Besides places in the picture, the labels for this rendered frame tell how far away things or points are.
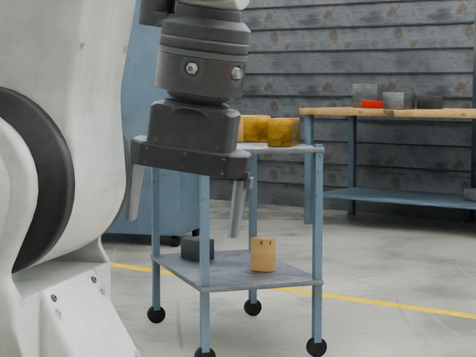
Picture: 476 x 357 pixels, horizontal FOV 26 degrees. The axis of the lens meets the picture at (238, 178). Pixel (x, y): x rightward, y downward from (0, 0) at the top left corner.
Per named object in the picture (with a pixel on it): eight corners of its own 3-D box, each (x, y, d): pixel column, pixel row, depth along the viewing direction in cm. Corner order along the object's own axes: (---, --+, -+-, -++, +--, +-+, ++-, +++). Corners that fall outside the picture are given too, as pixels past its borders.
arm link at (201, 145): (256, 172, 108) (272, 57, 106) (241, 185, 98) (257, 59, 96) (140, 154, 109) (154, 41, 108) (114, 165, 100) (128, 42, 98)
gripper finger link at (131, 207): (138, 217, 107) (145, 158, 106) (129, 222, 104) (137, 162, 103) (123, 214, 108) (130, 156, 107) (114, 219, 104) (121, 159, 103)
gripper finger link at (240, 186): (226, 239, 103) (234, 177, 102) (231, 232, 106) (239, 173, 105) (241, 241, 102) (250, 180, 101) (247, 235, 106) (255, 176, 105)
